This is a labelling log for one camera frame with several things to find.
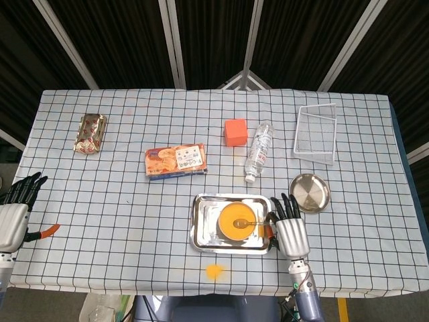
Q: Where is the white wire mesh basket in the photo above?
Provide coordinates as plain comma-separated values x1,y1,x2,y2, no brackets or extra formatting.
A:
292,101,337,166

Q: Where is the clear plastic bag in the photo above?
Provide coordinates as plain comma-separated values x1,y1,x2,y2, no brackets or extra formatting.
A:
79,293,133,322

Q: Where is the beige bowl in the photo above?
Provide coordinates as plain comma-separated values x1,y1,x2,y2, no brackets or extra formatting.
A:
217,202,259,242

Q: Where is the white triangular screen foot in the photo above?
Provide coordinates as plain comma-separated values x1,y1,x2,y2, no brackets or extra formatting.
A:
217,69,271,91

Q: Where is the clear plastic water bottle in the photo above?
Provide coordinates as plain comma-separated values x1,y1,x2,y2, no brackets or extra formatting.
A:
244,121,275,184

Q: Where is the gold foil snack packet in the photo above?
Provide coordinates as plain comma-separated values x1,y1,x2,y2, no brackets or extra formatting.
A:
73,113,108,155

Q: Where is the orange cube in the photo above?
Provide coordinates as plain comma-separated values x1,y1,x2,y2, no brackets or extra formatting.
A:
223,118,249,148

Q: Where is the round steel plate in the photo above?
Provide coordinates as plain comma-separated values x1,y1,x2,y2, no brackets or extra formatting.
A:
289,172,332,215

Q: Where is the rectangular steel tray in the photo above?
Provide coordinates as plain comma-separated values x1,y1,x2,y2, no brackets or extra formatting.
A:
190,193,273,256

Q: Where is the black folding partition screen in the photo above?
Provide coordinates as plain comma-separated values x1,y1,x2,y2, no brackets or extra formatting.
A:
0,0,429,168

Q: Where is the orange biscuit box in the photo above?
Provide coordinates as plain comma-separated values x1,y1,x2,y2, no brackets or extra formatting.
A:
144,143,208,182

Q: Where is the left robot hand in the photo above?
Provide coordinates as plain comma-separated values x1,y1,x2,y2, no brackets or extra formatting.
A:
0,172,61,253

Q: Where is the checked tablecloth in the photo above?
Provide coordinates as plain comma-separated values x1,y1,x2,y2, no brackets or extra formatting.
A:
8,89,429,298

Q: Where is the orange powder pile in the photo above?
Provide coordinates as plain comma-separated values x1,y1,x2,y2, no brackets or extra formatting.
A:
204,264,226,281

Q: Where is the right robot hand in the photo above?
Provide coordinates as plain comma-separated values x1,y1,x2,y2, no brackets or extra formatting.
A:
266,193,311,259

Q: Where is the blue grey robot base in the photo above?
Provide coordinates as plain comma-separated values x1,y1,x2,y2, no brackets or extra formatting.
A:
133,294,281,322

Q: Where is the metal spoon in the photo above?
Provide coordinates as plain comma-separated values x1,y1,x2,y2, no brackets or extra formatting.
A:
233,217,274,230

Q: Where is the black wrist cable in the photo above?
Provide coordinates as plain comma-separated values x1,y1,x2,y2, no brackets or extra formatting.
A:
278,264,314,315

